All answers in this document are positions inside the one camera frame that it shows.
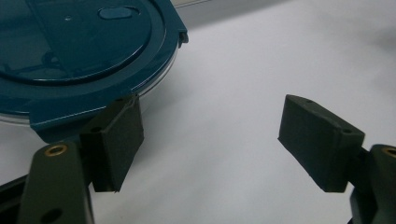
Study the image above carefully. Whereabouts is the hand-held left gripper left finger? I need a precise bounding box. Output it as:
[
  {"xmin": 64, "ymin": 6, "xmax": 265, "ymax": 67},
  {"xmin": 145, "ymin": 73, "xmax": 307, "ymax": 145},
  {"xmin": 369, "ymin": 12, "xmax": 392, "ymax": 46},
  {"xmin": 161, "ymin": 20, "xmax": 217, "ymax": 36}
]
[{"xmin": 17, "ymin": 95, "xmax": 145, "ymax": 224}]

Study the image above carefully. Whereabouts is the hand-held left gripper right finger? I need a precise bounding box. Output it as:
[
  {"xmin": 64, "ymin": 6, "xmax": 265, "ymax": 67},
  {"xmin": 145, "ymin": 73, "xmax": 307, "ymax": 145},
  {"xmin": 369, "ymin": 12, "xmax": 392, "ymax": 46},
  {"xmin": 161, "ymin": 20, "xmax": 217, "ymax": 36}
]
[{"xmin": 277, "ymin": 94, "xmax": 396, "ymax": 224}]

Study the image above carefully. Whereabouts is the clear round container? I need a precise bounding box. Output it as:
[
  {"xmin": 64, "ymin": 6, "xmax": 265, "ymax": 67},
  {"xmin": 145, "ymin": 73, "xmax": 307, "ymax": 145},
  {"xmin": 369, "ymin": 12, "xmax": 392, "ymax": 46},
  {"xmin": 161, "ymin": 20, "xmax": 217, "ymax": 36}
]
[{"xmin": 0, "ymin": 46, "xmax": 179, "ymax": 127}]

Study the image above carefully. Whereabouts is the teal round container lid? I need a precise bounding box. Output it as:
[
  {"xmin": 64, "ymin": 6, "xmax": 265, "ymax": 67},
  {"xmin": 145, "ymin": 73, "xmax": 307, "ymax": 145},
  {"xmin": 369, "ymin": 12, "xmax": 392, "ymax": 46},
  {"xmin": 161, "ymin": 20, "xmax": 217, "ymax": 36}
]
[{"xmin": 0, "ymin": 0, "xmax": 190, "ymax": 144}]

